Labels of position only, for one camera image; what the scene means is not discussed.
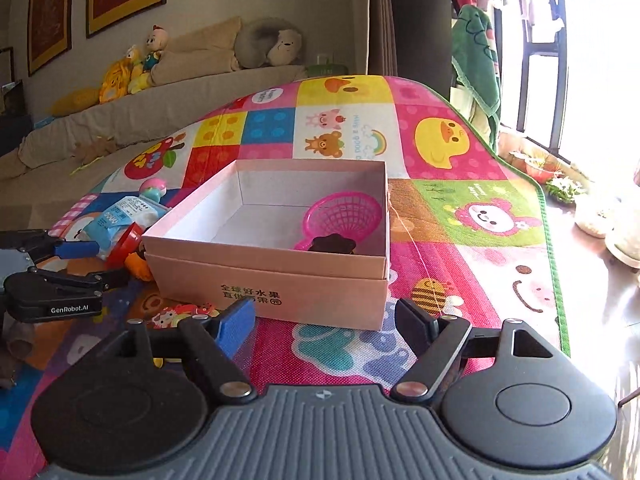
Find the yellow tiger plush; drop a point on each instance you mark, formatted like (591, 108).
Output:
(114, 82)

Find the pink cardboard box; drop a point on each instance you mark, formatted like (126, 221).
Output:
(270, 280)

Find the pink plastic strainer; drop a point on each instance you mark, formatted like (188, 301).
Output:
(345, 215)

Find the brown curtain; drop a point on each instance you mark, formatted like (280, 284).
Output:
(410, 20)

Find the doll with green shirt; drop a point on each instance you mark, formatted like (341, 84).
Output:
(155, 47)

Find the small yellow plush toy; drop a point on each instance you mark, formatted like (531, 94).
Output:
(134, 60)

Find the orange toy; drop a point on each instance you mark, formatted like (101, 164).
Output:
(137, 265)

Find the black window railing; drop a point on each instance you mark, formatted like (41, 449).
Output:
(560, 60)

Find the colourful cartoon play mat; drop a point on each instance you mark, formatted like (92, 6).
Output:
(450, 210)

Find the yellow cushion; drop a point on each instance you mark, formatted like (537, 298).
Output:
(75, 101)

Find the grey bear neck pillow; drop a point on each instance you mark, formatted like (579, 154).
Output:
(277, 42)

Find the green basket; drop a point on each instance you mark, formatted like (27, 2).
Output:
(327, 70)

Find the pink and blue toy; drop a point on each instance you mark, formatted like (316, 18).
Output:
(152, 189)

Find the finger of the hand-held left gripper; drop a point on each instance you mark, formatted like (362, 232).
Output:
(75, 280)
(75, 249)

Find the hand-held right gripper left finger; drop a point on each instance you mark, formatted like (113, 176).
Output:
(237, 322)

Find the dark brown toy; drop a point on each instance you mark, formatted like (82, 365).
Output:
(330, 245)

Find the blue white tissue packet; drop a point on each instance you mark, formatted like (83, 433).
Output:
(125, 215)

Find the white flower plant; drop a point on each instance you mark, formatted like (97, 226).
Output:
(562, 187)

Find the red plastic cup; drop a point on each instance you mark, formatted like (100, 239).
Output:
(127, 245)

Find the beige covered sofa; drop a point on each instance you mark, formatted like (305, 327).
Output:
(75, 125)

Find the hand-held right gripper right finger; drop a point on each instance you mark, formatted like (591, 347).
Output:
(415, 317)

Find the green cartoon towel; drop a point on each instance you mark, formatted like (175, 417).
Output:
(475, 60)

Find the brown plush toy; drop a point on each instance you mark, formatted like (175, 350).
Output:
(92, 150)

